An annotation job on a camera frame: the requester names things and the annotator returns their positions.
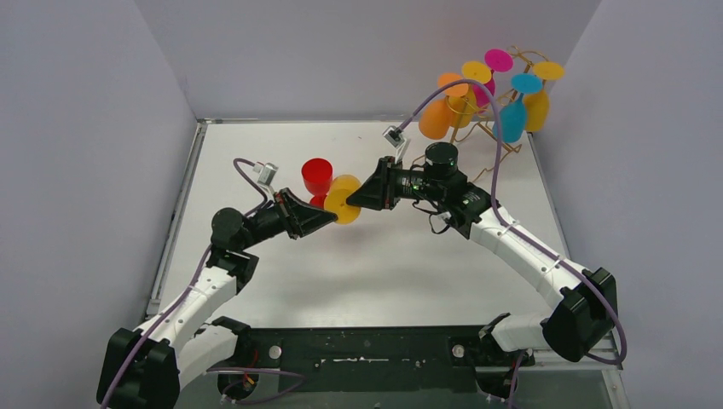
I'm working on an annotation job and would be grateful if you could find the magenta wine glass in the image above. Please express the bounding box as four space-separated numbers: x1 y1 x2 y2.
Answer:
471 49 513 109

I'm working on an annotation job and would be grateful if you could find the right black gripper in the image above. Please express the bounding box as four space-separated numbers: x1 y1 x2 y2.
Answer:
349 155 446 210

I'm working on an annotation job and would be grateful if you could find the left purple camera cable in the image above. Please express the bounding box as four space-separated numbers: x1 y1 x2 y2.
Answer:
99 158 272 409

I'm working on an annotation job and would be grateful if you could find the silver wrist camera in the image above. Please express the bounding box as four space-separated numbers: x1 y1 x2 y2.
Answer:
383 126 410 163
252 162 278 188

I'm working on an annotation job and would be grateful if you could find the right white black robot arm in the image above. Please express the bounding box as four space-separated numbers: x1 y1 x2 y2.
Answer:
346 142 617 366

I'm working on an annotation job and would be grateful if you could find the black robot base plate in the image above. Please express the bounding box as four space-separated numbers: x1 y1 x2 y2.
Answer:
222 325 535 397

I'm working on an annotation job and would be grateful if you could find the red wine glass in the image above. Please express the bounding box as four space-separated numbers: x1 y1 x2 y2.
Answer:
301 158 333 208

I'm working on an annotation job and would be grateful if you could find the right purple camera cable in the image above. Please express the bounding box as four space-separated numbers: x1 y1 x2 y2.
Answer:
396 78 628 366

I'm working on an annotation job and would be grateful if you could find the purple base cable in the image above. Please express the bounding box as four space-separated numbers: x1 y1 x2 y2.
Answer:
203 367 304 406

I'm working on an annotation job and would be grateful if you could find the yellow wine glass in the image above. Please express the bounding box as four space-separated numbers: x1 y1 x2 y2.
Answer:
323 175 361 225
445 60 495 129
523 60 565 132

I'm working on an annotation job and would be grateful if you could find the purple camera cable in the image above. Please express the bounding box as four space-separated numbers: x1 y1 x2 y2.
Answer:
396 78 628 366
99 158 272 409

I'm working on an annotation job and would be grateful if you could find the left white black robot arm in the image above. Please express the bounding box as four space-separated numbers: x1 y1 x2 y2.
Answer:
96 188 338 408

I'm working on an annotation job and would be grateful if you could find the cyan wine glass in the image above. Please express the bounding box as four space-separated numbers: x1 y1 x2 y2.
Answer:
493 73 543 144

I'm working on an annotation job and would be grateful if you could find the yellow wine glass behind orange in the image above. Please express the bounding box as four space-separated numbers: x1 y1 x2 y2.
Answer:
445 60 495 129

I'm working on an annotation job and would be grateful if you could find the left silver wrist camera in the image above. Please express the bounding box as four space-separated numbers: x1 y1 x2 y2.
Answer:
252 162 278 188

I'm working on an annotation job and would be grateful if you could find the gold wire glass rack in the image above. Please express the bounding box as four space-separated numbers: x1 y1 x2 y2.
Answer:
448 46 552 160

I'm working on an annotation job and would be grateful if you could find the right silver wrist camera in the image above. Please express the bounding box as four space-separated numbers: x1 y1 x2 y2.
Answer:
383 126 410 163

